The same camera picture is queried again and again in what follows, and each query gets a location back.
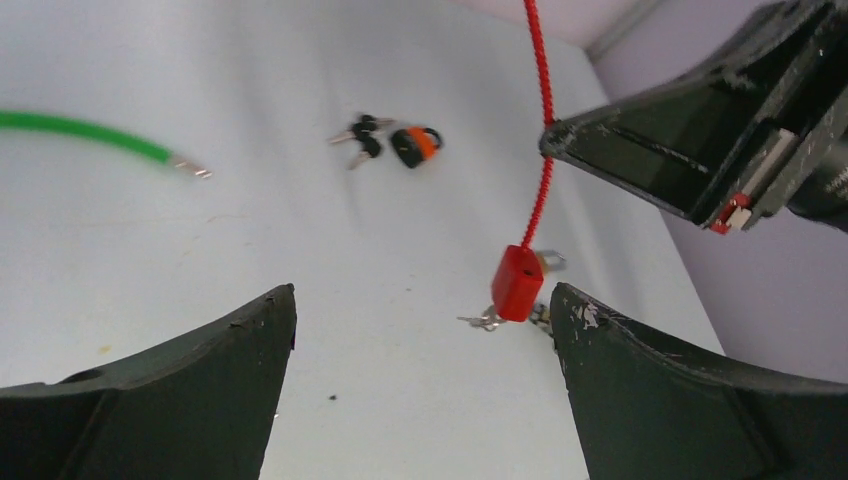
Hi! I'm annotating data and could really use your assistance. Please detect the red cable lock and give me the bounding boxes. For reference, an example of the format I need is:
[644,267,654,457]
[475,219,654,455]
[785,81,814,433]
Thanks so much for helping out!
[490,0,555,325]

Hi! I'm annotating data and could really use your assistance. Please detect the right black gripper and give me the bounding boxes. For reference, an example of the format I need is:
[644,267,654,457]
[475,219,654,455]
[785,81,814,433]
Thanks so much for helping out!
[539,1,847,234]

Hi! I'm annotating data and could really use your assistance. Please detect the keys of red lock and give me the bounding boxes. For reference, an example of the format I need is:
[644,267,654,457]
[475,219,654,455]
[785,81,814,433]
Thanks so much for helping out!
[458,305,506,332]

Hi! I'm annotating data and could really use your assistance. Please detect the small brass padlock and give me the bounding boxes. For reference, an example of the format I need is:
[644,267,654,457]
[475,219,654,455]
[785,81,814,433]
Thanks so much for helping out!
[528,249,568,338]

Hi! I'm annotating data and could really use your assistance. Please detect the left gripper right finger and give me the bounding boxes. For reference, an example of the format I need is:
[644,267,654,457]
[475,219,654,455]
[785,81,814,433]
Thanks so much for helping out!
[550,283,847,479]

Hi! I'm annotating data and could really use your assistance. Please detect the green cable lock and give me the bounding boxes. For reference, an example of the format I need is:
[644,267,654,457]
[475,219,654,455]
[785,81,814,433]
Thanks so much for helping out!
[1,110,213,179]

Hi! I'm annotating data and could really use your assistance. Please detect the black keys bunch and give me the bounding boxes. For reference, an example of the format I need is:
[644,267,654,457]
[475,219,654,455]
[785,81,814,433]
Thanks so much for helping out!
[328,113,396,170]

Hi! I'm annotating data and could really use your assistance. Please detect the orange padlock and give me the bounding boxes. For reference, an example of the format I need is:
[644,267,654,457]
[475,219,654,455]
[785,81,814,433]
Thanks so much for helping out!
[389,126,444,169]

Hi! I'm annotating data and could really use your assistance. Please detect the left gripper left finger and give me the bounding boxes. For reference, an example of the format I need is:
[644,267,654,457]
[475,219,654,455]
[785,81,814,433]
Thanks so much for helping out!
[1,284,297,479]

